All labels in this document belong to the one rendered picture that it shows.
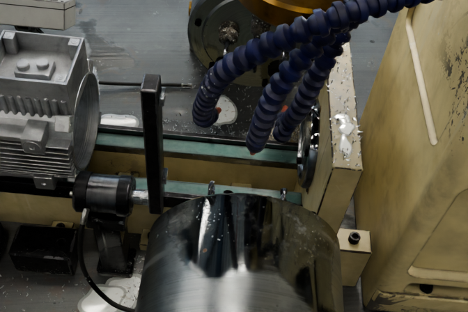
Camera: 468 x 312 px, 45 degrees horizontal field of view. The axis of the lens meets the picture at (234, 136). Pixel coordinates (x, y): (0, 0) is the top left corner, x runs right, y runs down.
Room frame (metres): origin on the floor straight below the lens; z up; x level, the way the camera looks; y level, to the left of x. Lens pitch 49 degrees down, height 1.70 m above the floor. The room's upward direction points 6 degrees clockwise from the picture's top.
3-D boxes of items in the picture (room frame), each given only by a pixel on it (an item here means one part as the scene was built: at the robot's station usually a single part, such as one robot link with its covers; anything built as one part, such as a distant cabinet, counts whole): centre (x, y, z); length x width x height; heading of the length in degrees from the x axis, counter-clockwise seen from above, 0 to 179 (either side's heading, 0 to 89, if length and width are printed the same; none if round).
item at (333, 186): (0.59, -0.18, 0.97); 0.30 x 0.11 x 0.34; 1
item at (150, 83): (0.45, 0.10, 1.12); 0.04 x 0.03 x 0.26; 91
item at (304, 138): (0.59, -0.12, 1.02); 0.15 x 0.02 x 0.15; 1
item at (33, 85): (0.58, 0.30, 1.11); 0.12 x 0.11 x 0.07; 91
